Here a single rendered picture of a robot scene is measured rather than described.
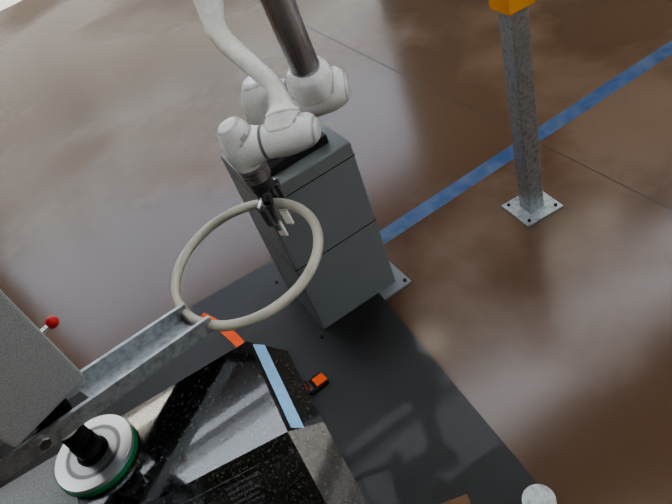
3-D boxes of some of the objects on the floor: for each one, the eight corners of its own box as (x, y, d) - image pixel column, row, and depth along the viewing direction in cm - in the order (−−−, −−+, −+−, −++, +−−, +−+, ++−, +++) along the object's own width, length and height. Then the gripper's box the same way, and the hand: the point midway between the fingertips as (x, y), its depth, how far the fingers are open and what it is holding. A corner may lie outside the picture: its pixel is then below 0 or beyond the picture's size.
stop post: (563, 206, 292) (551, -24, 219) (528, 227, 289) (504, 1, 216) (535, 187, 307) (515, -35, 234) (501, 207, 304) (470, -12, 231)
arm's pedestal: (272, 284, 311) (204, 156, 258) (354, 230, 322) (305, 96, 268) (321, 344, 276) (253, 210, 222) (412, 282, 286) (368, 139, 232)
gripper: (259, 158, 199) (287, 210, 215) (236, 198, 189) (267, 249, 205) (279, 157, 195) (306, 210, 211) (256, 198, 185) (287, 250, 202)
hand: (283, 222), depth 206 cm, fingers closed on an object, 4 cm apart
